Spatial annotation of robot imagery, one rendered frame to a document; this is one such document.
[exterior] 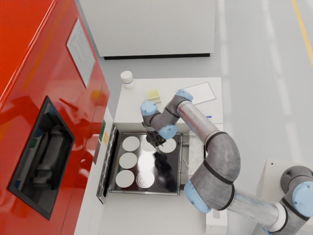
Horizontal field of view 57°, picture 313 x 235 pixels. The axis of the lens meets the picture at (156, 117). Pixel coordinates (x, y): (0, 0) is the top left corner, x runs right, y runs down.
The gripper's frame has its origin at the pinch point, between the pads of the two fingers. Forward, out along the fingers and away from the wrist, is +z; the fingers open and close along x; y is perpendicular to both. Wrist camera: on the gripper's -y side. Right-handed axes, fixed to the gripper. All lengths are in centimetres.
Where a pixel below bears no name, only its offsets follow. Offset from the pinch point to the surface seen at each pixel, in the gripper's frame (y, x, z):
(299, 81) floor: -38, 177, 95
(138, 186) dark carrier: 13.7, -19.2, 5.5
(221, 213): 48.9, 6.2, -0.6
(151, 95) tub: -25.4, 12.5, -7.9
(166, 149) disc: 3.4, 4.1, 5.3
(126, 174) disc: 4.3, -21.4, 5.4
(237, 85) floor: -72, 125, 95
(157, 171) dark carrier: 12.0, -6.9, 5.4
